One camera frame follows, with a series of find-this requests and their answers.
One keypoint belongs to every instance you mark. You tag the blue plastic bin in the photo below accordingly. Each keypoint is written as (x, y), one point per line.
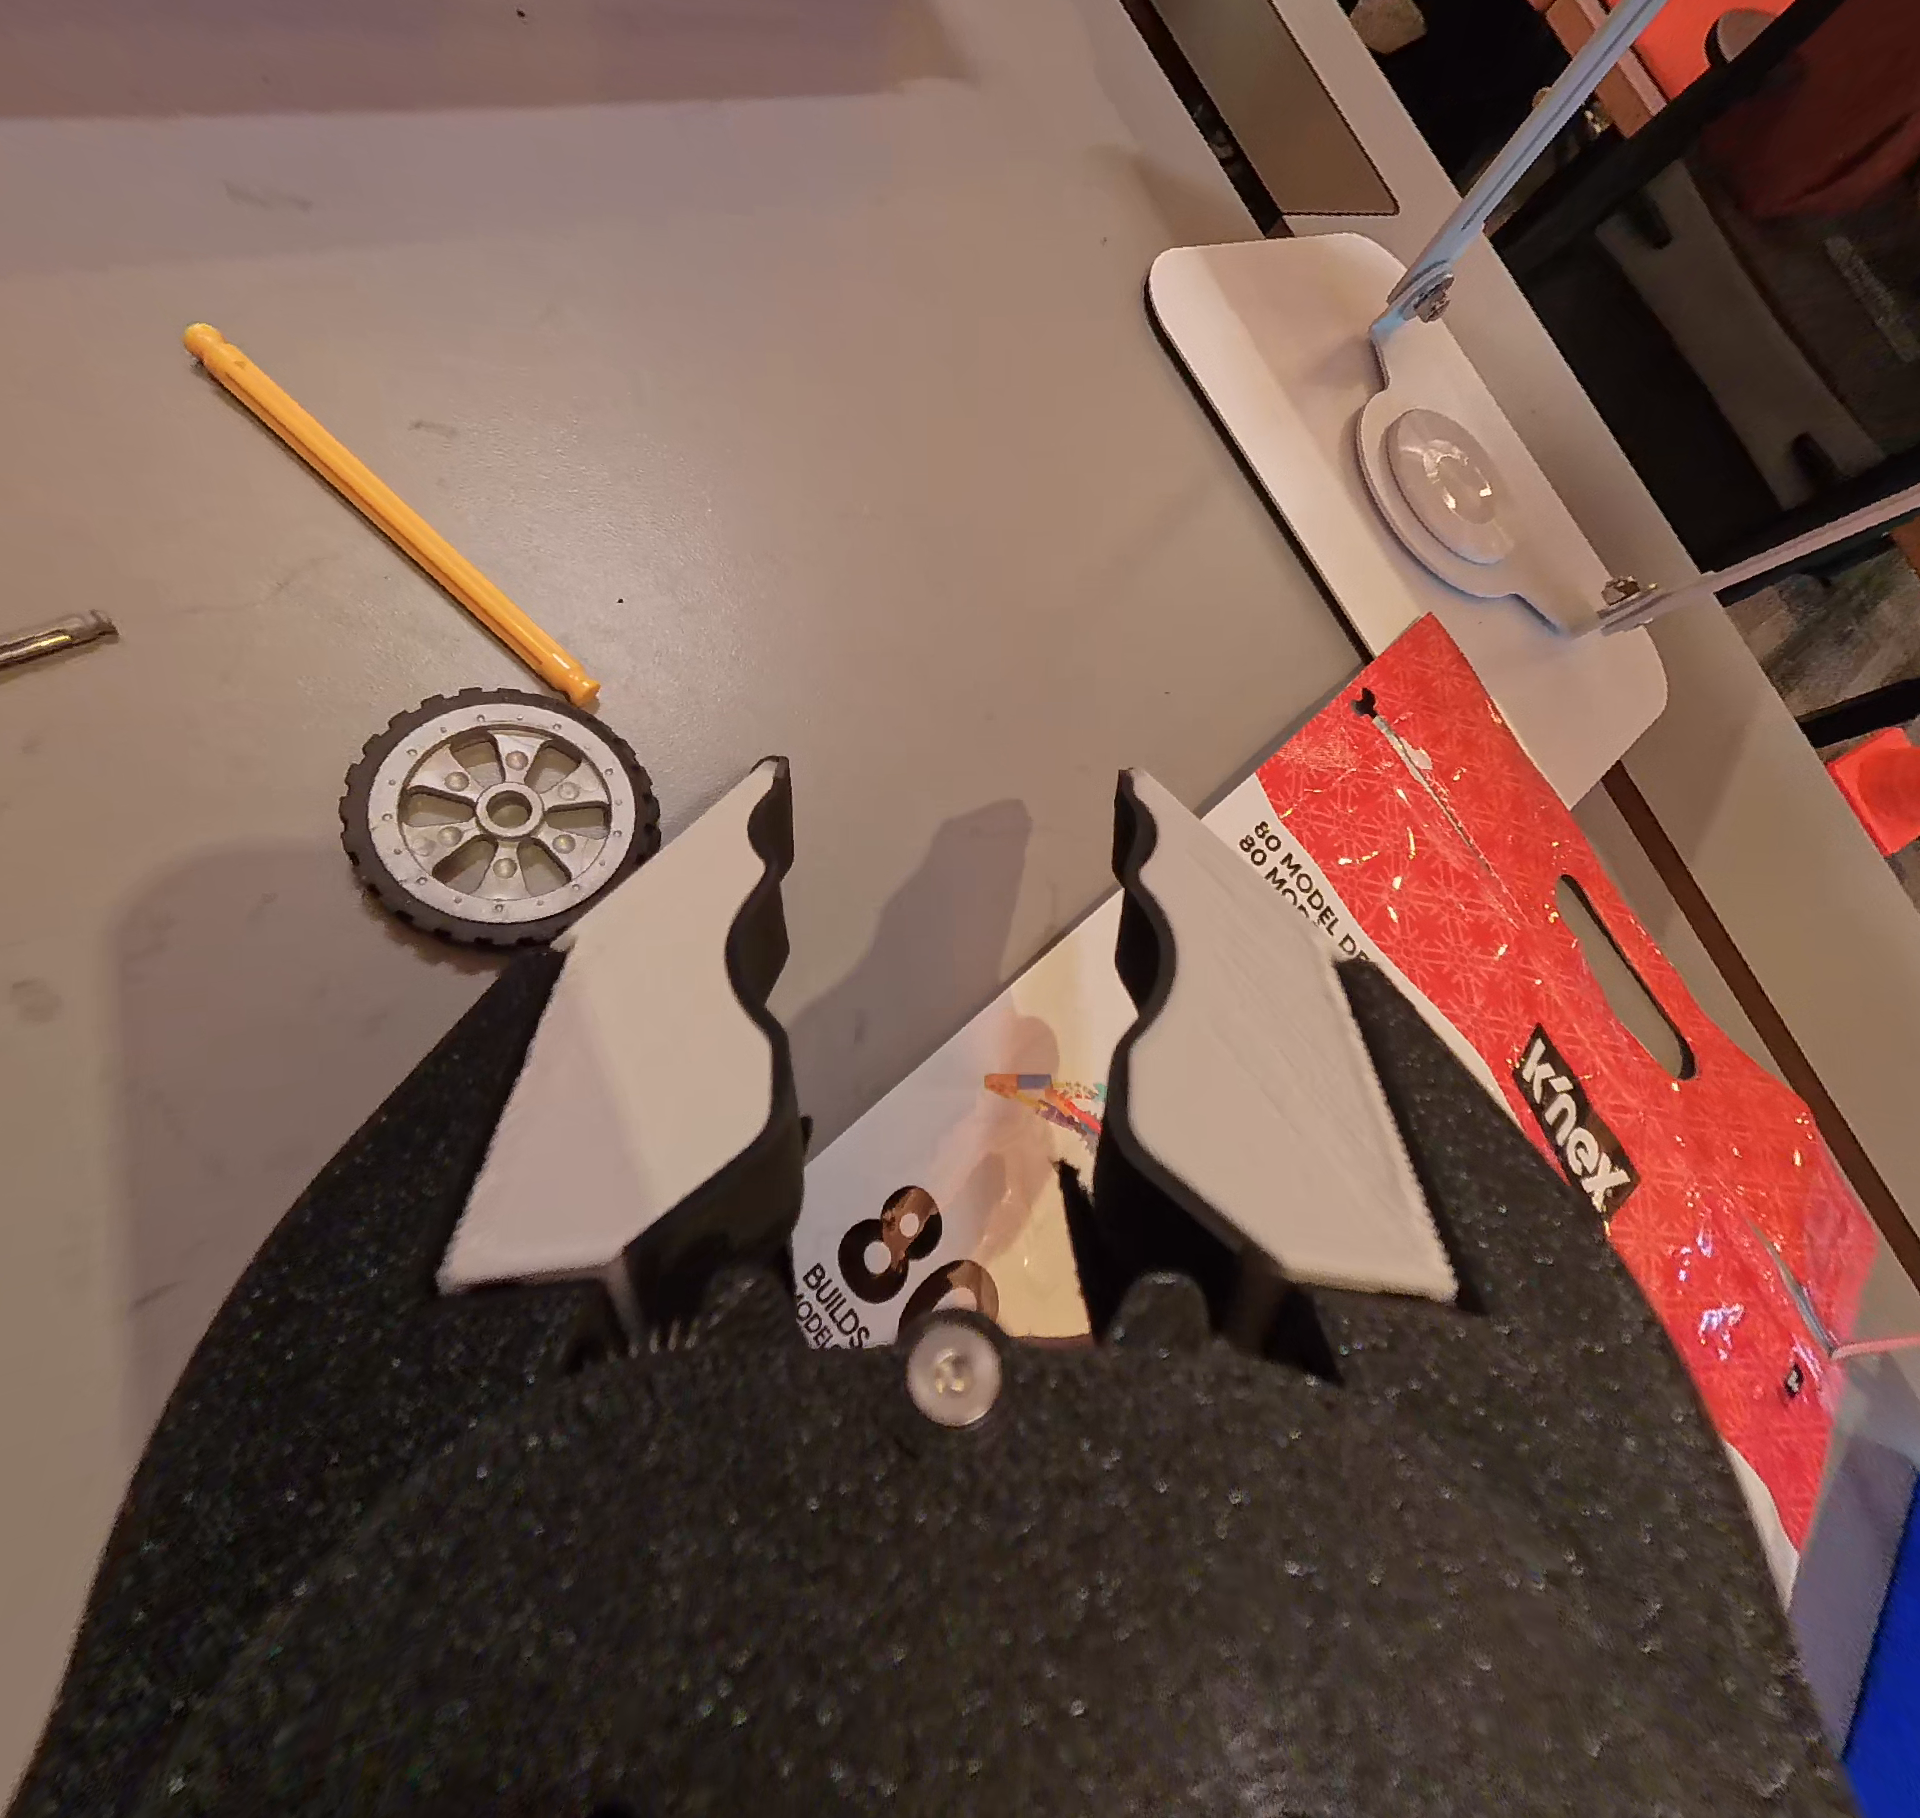
(1883, 1728)

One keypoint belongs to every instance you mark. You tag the grey toy wheel black tire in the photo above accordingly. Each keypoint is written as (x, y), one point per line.
(500, 810)

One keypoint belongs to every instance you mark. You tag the K'nex building set booklet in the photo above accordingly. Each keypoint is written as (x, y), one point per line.
(1501, 857)

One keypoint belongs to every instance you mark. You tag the grey rod with yellow connector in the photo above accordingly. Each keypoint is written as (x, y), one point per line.
(52, 641)

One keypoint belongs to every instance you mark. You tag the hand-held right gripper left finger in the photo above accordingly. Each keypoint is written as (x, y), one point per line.
(644, 1069)

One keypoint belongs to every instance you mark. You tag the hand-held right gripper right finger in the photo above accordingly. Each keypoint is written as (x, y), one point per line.
(1275, 1098)

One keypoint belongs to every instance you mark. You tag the long orange rod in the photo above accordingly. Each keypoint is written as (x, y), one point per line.
(391, 515)

